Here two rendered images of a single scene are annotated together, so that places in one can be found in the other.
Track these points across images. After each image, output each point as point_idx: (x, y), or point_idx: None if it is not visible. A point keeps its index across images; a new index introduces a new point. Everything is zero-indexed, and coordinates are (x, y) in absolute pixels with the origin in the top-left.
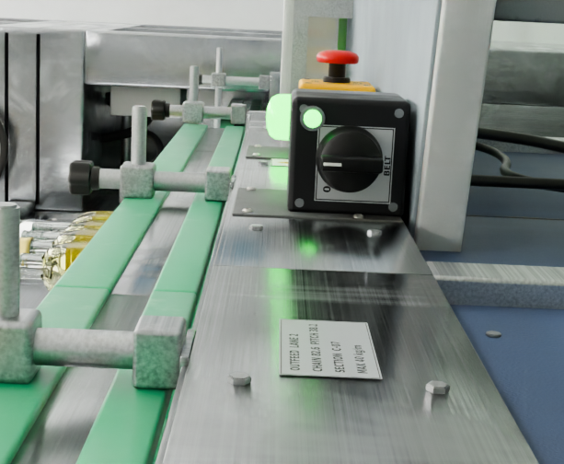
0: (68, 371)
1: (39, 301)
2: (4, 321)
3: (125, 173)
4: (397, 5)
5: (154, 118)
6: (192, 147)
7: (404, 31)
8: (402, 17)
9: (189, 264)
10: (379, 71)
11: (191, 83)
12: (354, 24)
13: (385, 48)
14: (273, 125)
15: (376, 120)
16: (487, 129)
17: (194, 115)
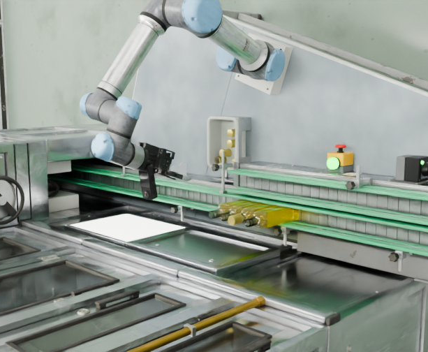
0: None
1: (179, 242)
2: None
3: (359, 182)
4: (378, 133)
5: (216, 170)
6: (281, 176)
7: (396, 140)
8: (391, 137)
9: None
10: (346, 148)
11: (223, 156)
12: (260, 132)
13: (359, 142)
14: (336, 165)
15: (426, 160)
16: None
17: (225, 167)
